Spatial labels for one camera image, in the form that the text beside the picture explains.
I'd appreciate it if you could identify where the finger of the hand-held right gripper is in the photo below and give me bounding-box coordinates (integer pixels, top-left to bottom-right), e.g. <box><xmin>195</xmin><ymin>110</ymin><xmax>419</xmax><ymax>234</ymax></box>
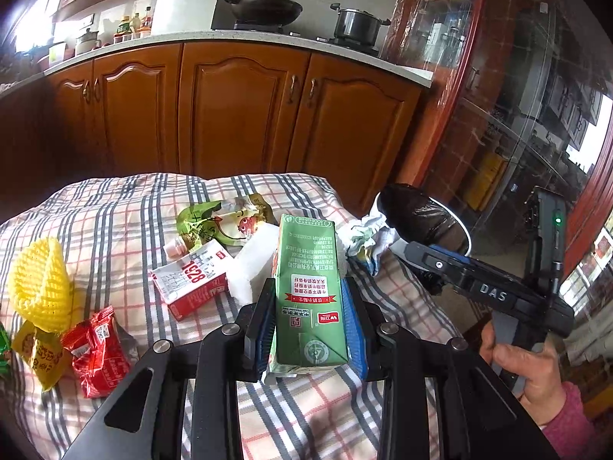
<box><xmin>390</xmin><ymin>241</ymin><xmax>475</xmax><ymax>291</ymax></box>

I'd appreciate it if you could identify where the green drink carton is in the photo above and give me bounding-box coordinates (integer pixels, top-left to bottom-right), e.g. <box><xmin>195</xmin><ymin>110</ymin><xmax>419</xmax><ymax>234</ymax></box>
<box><xmin>266</xmin><ymin>214</ymin><xmax>350</xmax><ymax>377</ymax></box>

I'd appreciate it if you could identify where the trash bin with black bag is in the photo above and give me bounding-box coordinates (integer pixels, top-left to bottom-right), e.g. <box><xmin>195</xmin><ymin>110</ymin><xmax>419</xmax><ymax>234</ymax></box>
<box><xmin>374</xmin><ymin>183</ymin><xmax>472</xmax><ymax>293</ymax></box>

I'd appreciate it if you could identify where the yellow snack packet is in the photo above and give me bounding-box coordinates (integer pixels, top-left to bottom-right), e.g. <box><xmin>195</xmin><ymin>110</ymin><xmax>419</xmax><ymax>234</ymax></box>
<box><xmin>12</xmin><ymin>321</ymin><xmax>72</xmax><ymax>391</ymax></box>

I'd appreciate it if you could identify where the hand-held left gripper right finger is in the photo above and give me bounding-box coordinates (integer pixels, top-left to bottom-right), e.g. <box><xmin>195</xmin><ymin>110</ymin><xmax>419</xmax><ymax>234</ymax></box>
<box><xmin>341</xmin><ymin>275</ymin><xmax>560</xmax><ymax>460</ymax></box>

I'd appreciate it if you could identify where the black wok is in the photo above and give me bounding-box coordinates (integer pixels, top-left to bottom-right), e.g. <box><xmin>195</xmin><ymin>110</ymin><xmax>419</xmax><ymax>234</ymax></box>
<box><xmin>196</xmin><ymin>0</ymin><xmax>303</xmax><ymax>27</ymax></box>

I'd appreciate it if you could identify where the wooden cabinet door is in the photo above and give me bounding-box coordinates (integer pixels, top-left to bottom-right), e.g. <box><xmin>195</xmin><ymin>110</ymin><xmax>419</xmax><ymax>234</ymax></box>
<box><xmin>93</xmin><ymin>43</ymin><xmax>185</xmax><ymax>176</ymax></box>
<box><xmin>179</xmin><ymin>42</ymin><xmax>312</xmax><ymax>180</ymax></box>
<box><xmin>287</xmin><ymin>53</ymin><xmax>425</xmax><ymax>216</ymax></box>
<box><xmin>50</xmin><ymin>60</ymin><xmax>99</xmax><ymax>185</ymax></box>

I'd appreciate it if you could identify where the yellow foam fruit net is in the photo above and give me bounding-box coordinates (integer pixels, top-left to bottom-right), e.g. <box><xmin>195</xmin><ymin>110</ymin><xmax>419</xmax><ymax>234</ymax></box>
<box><xmin>7</xmin><ymin>236</ymin><xmax>77</xmax><ymax>334</ymax></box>

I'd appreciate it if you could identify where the wooden kitchen cabinet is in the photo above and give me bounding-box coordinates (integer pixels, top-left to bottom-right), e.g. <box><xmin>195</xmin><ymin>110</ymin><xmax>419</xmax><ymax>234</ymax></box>
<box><xmin>0</xmin><ymin>31</ymin><xmax>434</xmax><ymax>101</ymax></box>

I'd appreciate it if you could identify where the green snack packet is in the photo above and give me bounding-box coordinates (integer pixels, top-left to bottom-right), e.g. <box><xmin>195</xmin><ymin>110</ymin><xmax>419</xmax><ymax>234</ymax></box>
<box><xmin>0</xmin><ymin>321</ymin><xmax>13</xmax><ymax>379</ymax></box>

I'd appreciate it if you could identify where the green juice pouch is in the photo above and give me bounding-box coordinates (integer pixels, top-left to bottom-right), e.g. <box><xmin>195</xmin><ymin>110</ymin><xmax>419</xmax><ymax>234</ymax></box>
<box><xmin>163</xmin><ymin>194</ymin><xmax>274</xmax><ymax>257</ymax></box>

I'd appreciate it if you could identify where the red snack packet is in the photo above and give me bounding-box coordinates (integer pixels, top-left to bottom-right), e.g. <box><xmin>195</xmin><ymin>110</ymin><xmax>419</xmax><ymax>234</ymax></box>
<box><xmin>61</xmin><ymin>306</ymin><xmax>139</xmax><ymax>398</ymax></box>

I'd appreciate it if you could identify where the plaid cloth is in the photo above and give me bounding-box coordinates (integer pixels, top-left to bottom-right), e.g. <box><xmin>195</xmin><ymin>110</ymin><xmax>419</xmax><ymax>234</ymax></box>
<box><xmin>0</xmin><ymin>172</ymin><xmax>461</xmax><ymax>460</ymax></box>

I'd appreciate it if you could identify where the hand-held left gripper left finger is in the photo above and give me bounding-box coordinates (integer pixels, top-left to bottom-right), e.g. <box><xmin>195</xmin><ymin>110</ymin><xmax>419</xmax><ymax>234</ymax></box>
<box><xmin>62</xmin><ymin>280</ymin><xmax>279</xmax><ymax>460</ymax></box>

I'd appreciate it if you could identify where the person's right hand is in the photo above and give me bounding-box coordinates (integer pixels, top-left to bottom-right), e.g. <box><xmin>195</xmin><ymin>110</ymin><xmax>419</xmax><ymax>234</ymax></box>
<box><xmin>479</xmin><ymin>323</ymin><xmax>568</xmax><ymax>425</ymax></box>

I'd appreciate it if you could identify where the white lidded jar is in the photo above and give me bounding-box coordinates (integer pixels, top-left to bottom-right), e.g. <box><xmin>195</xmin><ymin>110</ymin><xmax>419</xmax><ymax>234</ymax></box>
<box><xmin>74</xmin><ymin>29</ymin><xmax>101</xmax><ymax>54</ymax></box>

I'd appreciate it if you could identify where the crumpled white tissue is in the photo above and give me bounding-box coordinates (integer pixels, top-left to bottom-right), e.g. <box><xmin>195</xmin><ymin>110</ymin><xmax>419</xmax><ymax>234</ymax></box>
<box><xmin>338</xmin><ymin>213</ymin><xmax>398</xmax><ymax>276</ymax></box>

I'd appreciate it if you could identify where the steel cooking pot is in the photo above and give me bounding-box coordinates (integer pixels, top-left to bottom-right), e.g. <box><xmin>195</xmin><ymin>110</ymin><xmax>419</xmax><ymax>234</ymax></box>
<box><xmin>330</xmin><ymin>4</ymin><xmax>391</xmax><ymax>41</ymax></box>

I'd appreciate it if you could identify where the person's right forearm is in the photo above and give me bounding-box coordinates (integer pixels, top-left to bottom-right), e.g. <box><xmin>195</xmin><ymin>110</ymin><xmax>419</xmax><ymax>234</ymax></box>
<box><xmin>539</xmin><ymin>383</ymin><xmax>599</xmax><ymax>460</ymax></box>

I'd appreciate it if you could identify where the red and white milk carton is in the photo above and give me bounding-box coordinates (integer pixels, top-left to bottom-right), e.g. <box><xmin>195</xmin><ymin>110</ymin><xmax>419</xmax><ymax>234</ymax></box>
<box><xmin>151</xmin><ymin>244</ymin><xmax>231</xmax><ymax>322</ymax></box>

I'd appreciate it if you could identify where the red frame glass cabinet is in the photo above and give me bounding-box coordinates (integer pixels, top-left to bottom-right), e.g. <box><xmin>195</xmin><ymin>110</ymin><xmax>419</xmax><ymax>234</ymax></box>
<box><xmin>383</xmin><ymin>0</ymin><xmax>613</xmax><ymax>298</ymax></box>

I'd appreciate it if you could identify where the white foam block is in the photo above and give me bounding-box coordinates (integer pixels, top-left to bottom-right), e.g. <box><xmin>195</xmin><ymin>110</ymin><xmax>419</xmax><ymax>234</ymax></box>
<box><xmin>225</xmin><ymin>223</ymin><xmax>283</xmax><ymax>302</ymax></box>

